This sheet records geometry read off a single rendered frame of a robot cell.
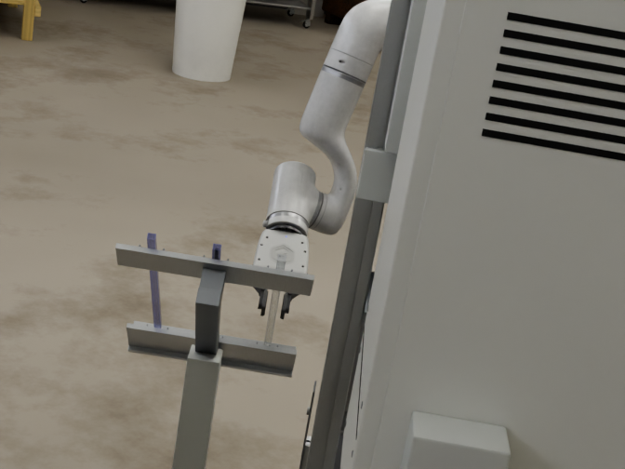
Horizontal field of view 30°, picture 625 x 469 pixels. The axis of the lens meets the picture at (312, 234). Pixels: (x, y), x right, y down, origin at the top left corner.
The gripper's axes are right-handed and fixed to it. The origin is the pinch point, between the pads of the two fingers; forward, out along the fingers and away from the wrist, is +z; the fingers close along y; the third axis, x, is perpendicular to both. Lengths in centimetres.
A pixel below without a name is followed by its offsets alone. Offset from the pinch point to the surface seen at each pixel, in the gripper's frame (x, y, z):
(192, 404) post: 13.2, -11.8, 15.9
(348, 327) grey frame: -41, 11, 28
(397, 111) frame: -72, 11, 14
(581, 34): -108, 24, 34
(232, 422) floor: 147, -7, -48
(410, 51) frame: -78, 12, 10
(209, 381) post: 9.0, -9.4, 13.0
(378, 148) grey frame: -63, 10, 13
